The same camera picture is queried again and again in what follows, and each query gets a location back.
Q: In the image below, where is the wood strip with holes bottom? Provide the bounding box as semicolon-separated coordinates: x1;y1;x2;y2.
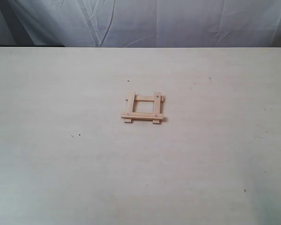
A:
121;112;164;121

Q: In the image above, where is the wood strip with holes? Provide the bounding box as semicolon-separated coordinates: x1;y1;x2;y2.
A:
121;112;164;121
153;92;162;118

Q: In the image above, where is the plain wood strip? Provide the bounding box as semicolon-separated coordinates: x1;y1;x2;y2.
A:
126;95;165;102
126;92;135;116

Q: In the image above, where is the plain wood strip top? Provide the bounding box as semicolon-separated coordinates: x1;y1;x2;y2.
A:
126;95;165;102

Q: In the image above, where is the white backdrop cloth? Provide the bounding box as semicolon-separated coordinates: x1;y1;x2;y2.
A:
0;0;281;48

